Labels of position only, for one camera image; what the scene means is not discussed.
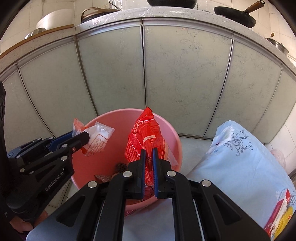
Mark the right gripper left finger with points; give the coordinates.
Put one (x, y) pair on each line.
(126, 185)

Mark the black wok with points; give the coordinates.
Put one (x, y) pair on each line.
(174, 3)
(241, 17)

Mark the red plastic snack bag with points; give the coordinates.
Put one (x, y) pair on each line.
(146, 135)

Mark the right black wok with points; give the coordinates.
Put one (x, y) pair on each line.
(241, 17)

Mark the steel bowl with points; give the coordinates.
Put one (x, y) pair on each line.
(35, 32)

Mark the kitchen counter cabinet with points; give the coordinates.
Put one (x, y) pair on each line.
(195, 69)

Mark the orange white small wrapper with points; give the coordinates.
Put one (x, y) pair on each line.
(99, 134)

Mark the left black wok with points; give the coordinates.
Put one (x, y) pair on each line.
(174, 3)

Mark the person's left hand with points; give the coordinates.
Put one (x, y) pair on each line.
(22, 226)

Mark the yellow foam fruit net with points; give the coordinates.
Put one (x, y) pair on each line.
(281, 223)

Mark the pink plastic bucket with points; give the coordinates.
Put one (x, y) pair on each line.
(104, 162)

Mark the red white medicine box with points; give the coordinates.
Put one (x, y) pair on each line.
(284, 201)

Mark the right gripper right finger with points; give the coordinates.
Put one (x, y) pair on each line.
(170, 184)

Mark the steel pot with lid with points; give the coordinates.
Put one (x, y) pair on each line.
(278, 45)

